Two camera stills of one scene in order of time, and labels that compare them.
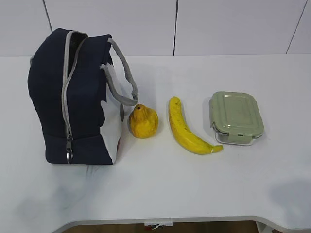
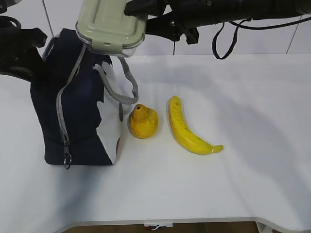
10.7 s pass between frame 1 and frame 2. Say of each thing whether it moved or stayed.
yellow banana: stayed
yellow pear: stayed
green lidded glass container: moved
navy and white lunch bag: stayed
